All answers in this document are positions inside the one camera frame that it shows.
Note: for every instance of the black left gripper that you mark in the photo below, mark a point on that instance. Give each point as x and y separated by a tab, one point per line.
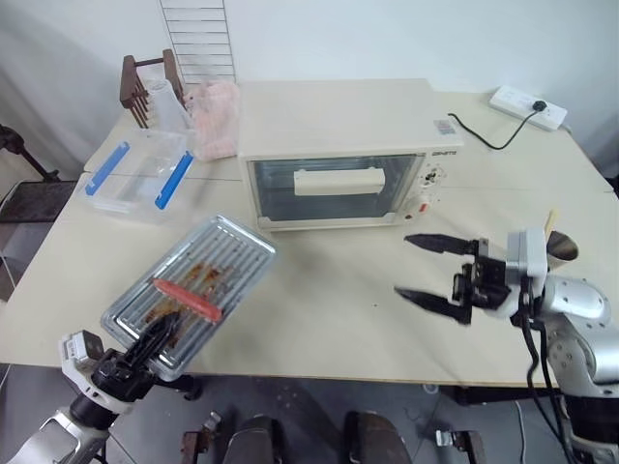
118	377

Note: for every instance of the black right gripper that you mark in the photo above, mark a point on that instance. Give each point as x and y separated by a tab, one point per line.
483	280

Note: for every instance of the silver metal baking tray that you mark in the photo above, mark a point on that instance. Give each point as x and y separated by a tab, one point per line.
227	251

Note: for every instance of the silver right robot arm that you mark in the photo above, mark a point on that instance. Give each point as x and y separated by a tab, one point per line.
580	309

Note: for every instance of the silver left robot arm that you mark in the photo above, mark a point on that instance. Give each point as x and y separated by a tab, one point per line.
48	435

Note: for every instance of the red sausage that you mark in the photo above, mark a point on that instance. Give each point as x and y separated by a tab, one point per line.
188	297

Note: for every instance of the white oven dial knob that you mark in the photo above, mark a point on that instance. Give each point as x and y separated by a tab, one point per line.
429	178

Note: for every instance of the grey oven label sticker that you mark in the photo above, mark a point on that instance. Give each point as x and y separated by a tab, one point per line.
445	126

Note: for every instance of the glass oven door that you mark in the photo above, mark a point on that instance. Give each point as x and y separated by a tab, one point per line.
271	193

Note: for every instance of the cream toaster oven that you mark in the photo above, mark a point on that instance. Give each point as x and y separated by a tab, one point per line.
338	116

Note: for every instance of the wooden stick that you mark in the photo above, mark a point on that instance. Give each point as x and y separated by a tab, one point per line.
551	222

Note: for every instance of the shiny metal cup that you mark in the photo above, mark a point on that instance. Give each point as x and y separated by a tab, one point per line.
563	250

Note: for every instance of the dark rounded shape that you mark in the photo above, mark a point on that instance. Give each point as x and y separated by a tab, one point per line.
372	440
256	442

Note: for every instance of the blue container clip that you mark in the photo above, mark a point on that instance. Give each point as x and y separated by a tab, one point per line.
109	166
174	179

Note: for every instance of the clear plastic storage container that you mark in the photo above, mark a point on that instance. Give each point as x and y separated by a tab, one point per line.
140	174

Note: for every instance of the dark mesh platform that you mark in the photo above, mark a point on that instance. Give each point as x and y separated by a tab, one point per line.
38	200

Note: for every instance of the white power strip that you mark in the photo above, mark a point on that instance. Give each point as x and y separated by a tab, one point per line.
512	99

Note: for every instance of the black power plug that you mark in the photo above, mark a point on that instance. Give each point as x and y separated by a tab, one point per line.
540	105

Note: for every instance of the clear plastic cup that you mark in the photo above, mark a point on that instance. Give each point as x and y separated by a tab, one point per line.
167	106

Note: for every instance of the black metal stand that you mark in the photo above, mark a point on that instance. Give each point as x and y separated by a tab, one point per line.
9	137

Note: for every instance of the brown wooden rack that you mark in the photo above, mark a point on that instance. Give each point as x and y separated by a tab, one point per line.
128	89

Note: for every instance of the red oven switch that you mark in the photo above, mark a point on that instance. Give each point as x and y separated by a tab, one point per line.
424	208

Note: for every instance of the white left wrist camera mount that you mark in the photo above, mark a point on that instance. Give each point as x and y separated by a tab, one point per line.
79	349

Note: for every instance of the brown metal bracket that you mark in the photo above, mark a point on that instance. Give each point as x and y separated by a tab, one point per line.
462	444
200	442

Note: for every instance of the black table frame bar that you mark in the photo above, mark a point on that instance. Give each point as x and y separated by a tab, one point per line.
508	395

